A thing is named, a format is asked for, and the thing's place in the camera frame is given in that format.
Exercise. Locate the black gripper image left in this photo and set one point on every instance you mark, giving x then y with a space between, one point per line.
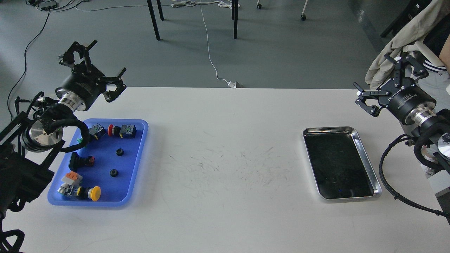
81 88

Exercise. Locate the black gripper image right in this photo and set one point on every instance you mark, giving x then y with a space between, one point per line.
406 96

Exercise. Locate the small black gear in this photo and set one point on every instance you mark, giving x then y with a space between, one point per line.
120 152
113 172

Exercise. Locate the silver metal tray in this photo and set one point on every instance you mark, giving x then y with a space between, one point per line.
340 165

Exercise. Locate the blue plastic tray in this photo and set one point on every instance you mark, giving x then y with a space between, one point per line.
115 191

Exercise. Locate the beige jacket on chair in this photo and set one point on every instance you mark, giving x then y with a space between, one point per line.
416 30

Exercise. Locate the person in grey trousers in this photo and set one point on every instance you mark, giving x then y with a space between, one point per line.
438 81

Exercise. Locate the black furniture at corner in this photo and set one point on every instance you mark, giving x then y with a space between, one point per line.
413 8

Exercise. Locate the black power strip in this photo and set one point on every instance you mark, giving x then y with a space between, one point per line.
47 5

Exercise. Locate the black table leg left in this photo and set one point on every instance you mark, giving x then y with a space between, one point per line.
153 17

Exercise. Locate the black table leg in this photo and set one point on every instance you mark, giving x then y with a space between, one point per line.
234 17
153 17

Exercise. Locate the orange grey contact block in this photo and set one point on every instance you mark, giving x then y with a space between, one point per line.
72 178

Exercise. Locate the white power adapter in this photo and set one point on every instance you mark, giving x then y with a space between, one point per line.
234 85

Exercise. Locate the black table leg right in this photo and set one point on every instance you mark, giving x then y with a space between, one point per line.
234 17

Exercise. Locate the white chair frame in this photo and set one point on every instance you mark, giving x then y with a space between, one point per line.
426 52

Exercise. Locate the green push button switch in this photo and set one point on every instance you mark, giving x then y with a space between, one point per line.
96 131

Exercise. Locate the red push button switch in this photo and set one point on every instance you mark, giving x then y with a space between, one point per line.
127 131

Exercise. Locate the black push button switch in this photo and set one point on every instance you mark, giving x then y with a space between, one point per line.
76 161

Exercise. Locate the yellow push button switch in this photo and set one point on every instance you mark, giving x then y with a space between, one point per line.
80 192

